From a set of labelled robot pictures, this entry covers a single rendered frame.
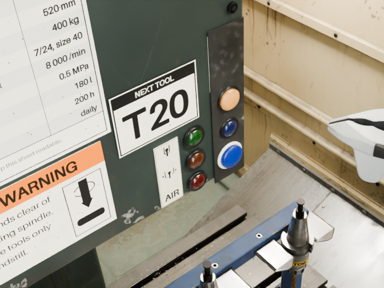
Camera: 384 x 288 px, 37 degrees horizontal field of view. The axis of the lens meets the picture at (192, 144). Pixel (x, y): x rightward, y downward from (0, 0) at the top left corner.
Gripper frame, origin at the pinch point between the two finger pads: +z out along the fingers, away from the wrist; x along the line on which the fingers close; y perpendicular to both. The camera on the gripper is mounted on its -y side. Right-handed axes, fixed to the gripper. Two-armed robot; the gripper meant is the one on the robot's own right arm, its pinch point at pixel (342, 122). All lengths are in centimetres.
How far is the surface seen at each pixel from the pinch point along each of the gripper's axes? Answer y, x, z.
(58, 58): -12.1, -14.4, 20.9
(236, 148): 7.0, 0.6, 11.2
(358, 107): 56, 79, 6
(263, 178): 93, 83, 31
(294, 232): 48, 26, 9
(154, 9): -12.9, -6.1, 16.2
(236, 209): 84, 60, 32
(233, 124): 3.6, 0.6, 11.6
